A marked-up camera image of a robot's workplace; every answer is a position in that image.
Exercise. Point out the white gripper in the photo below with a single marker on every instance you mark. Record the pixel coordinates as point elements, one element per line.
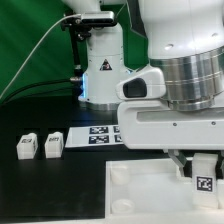
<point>145,125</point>

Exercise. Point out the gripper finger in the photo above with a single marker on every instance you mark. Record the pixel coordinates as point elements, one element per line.
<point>220,169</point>

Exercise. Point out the white square tabletop tray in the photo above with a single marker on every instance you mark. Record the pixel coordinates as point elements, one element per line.
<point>153,191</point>

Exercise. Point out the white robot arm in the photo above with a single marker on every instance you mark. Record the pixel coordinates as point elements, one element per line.
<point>176,102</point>

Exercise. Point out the white sheet with markers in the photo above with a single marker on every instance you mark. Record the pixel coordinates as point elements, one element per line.
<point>93,136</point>

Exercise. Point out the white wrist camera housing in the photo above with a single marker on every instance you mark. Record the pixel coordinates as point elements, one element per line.
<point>144,83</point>

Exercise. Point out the grey camera on stand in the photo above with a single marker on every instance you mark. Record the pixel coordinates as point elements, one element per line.
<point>97,17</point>

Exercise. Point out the black camera stand pole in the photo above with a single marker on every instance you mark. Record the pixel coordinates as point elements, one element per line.
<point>78,32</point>

